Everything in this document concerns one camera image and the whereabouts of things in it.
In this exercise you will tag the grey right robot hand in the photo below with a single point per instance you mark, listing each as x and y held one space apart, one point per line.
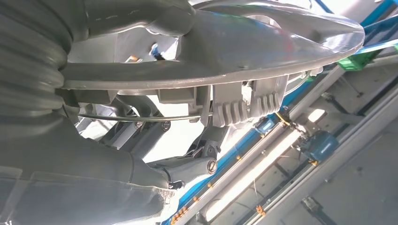
62 170

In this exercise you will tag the blue metal shelf rack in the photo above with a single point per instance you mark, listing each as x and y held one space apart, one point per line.
382 28

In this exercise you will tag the long ceiling light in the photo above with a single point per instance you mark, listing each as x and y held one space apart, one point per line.
248 177

